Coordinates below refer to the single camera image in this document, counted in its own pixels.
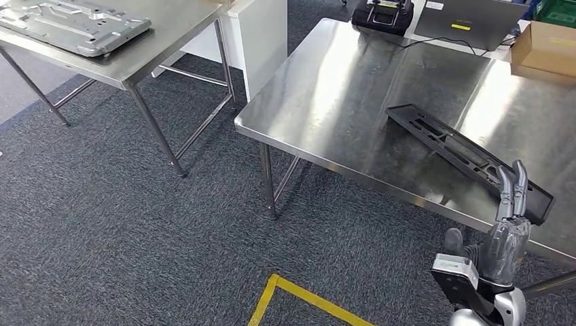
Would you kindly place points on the black equipment case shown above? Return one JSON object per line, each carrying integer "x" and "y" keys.
{"x": 382, "y": 22}

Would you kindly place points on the white cabinet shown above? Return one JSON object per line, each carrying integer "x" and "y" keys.
{"x": 265, "y": 45}

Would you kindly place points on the black plastic plate bracket part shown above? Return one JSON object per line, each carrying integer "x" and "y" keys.
{"x": 540, "y": 204}

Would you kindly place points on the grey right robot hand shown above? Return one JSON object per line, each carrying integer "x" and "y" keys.
{"x": 504, "y": 252}

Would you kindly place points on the steel workbench table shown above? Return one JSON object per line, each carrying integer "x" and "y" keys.
{"x": 337, "y": 112}

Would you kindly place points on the yellow floor tape square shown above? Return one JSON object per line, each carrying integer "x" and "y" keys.
{"x": 315, "y": 299}

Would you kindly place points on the green plastic crate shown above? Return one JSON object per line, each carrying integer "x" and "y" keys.
{"x": 558, "y": 11}

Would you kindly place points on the grey laptop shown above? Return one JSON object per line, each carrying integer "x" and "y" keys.
{"x": 490, "y": 22}

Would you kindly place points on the grey stamped metal plate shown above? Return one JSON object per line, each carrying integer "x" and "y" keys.
{"x": 67, "y": 27}

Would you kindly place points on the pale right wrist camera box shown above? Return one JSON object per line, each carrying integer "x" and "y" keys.
{"x": 454, "y": 267}

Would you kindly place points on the brown cardboard box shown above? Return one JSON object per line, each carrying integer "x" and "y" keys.
{"x": 544, "y": 49}

